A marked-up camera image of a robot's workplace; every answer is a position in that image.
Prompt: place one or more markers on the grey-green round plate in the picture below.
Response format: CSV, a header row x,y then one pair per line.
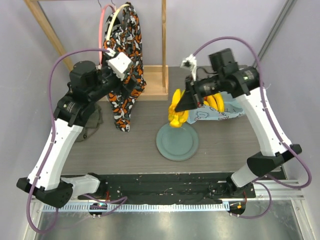
x,y
177,144

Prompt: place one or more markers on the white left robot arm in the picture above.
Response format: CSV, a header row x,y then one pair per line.
x,y
87,86

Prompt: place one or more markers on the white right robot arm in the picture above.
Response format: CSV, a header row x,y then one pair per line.
x,y
244,86

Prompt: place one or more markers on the pink clothes hanger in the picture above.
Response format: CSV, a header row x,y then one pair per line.
x,y
101,22

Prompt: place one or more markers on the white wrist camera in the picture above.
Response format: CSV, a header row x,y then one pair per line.
x,y
190,63
119,62

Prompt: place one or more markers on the orange camouflage patterned garment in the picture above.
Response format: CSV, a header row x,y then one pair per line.
x,y
126,36

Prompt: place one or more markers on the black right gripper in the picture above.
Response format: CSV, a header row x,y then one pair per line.
x,y
191,90

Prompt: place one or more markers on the slotted white cable duct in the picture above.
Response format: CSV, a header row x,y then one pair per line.
x,y
86,206

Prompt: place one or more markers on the light blue cartoon plastic bag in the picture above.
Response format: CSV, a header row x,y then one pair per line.
x,y
232,109

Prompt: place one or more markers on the olive green crumpled cloth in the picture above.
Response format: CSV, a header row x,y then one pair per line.
x,y
93,124

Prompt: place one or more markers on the wooden clothes rack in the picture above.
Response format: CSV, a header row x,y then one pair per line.
x,y
156,76

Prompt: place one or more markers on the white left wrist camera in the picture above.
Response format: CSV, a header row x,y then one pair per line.
x,y
119,62

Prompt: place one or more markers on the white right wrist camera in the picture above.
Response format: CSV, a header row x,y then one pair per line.
x,y
190,63

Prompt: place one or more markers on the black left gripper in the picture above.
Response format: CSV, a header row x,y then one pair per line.
x,y
125,90

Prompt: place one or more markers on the yellow fake banana bunch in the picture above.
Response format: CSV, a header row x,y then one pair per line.
x,y
215,101

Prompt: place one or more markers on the cream clothes hanger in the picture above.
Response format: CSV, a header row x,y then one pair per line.
x,y
112,22

